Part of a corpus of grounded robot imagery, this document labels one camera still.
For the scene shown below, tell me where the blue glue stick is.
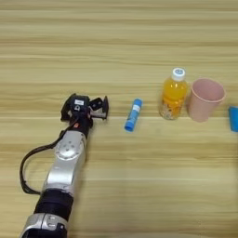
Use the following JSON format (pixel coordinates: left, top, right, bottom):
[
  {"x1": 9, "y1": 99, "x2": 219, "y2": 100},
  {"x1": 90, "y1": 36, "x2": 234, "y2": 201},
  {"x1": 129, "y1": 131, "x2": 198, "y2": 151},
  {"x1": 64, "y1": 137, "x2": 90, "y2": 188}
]
[{"x1": 124, "y1": 98, "x2": 144, "y2": 133}]

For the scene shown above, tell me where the blue block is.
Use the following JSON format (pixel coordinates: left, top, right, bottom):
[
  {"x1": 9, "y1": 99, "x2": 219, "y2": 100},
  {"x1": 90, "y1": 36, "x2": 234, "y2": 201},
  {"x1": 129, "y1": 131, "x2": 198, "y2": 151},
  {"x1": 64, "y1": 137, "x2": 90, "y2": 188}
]
[{"x1": 228, "y1": 106, "x2": 238, "y2": 133}]

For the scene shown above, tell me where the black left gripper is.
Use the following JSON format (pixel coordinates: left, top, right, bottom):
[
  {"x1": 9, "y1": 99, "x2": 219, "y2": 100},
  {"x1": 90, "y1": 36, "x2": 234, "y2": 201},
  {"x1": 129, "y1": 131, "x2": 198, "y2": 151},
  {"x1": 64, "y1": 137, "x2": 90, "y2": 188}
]
[{"x1": 59, "y1": 93, "x2": 110, "y2": 139}]

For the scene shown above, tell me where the small black white cube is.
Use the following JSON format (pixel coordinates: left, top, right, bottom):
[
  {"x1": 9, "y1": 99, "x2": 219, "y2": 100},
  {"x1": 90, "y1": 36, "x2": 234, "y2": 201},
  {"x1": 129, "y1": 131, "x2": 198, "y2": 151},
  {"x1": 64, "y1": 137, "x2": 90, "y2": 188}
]
[{"x1": 88, "y1": 97, "x2": 105, "y2": 118}]

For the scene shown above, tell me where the orange juice bottle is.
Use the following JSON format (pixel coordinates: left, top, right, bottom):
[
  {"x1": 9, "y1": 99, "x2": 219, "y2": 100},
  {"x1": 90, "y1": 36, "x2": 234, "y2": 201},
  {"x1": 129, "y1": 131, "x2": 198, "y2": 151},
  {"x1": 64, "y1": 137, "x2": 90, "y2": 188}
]
[{"x1": 158, "y1": 67, "x2": 189, "y2": 121}]

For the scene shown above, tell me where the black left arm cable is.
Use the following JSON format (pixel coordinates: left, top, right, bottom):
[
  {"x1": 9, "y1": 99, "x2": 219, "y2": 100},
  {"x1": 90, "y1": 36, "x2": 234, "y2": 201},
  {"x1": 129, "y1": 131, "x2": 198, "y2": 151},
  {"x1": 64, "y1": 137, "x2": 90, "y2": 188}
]
[{"x1": 20, "y1": 123, "x2": 74, "y2": 196}]

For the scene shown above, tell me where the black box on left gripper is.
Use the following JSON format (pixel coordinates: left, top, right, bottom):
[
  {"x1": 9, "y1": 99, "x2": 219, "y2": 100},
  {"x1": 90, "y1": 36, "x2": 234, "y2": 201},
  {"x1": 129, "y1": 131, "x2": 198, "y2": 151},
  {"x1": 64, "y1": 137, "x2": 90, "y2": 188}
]
[{"x1": 70, "y1": 95, "x2": 91, "y2": 113}]

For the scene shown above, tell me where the pink plastic cup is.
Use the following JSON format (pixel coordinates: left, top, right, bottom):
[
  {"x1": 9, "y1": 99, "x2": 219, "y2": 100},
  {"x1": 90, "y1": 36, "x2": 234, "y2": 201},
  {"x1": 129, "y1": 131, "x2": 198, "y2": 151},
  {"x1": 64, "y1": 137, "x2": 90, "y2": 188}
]
[{"x1": 187, "y1": 77, "x2": 227, "y2": 123}]

